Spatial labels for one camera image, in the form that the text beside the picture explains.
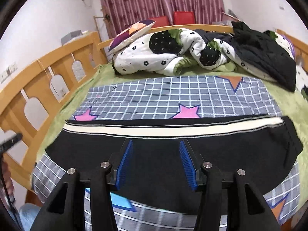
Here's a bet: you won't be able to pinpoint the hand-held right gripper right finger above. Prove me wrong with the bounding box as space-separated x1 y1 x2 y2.
179 140 293 231

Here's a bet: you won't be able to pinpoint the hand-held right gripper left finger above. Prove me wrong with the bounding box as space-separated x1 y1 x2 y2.
29 139 134 231

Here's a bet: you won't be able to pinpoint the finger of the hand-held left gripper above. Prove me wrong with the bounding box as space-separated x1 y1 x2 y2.
0 132 23 153

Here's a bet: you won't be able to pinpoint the black pants with white waistband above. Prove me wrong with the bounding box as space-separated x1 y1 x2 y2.
44 116 304 216

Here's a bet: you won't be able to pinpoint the person's left forearm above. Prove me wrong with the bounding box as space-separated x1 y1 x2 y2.
0 166 16 201

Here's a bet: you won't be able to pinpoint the grey checked blanket with stars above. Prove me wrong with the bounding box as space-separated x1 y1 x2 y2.
31 75 301 231

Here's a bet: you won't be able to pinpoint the person's blue jeans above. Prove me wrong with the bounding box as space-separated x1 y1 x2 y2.
17 203 43 231

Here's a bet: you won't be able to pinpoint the white quilt with black strawberries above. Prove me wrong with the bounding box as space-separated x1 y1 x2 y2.
112 28 308 94

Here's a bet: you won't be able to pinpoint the green bed sheet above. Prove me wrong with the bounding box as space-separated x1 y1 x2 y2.
36 64 308 164

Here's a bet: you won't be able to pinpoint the grey box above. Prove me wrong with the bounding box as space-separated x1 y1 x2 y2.
60 29 90 46

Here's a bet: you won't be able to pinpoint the patchwork patterned pillow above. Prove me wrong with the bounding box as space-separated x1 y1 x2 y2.
108 20 156 53

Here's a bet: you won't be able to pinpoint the black jacket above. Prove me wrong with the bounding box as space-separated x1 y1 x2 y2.
194 21 297 92

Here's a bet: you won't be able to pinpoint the wooden rack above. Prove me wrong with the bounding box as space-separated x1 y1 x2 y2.
93 14 111 41

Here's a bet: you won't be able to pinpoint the red chair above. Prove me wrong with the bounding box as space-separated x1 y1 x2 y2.
173 11 196 26
144 16 170 28

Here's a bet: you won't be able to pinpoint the wooden bed frame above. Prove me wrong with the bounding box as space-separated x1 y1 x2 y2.
0 24 308 206

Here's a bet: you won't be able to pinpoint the black cable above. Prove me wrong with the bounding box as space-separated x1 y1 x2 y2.
0 152 21 224

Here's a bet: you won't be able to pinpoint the white wall switch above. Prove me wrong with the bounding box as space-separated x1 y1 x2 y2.
0 62 19 83

